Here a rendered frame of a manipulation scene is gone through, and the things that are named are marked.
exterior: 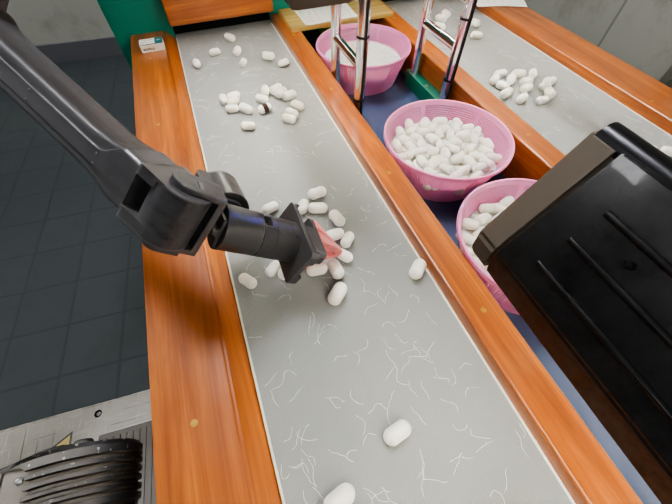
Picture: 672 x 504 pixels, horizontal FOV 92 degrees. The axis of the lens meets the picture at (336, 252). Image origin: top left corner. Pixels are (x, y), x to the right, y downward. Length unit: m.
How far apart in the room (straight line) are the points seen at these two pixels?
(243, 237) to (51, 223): 1.69
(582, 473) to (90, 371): 1.40
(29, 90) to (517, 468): 0.68
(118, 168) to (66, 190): 1.78
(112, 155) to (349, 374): 0.37
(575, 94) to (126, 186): 1.00
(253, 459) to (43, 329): 1.35
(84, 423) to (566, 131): 1.18
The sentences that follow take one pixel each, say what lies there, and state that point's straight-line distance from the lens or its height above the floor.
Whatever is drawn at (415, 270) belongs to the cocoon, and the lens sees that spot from 0.52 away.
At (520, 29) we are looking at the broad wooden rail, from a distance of 1.31.
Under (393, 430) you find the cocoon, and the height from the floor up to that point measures 0.76.
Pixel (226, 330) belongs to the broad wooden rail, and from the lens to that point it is 0.49.
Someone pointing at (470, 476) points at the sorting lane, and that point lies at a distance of 0.48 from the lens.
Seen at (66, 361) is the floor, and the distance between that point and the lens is 1.57.
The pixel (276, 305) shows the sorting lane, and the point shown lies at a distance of 0.51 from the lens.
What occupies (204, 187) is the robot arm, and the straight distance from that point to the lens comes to 0.38.
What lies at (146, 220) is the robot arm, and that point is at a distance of 0.38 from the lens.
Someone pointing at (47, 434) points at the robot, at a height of 0.47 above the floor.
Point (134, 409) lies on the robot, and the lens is 0.83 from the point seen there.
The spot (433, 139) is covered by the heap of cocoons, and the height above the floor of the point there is 0.74.
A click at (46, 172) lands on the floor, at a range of 2.36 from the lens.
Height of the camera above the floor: 1.19
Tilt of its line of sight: 56 degrees down
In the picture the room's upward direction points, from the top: straight up
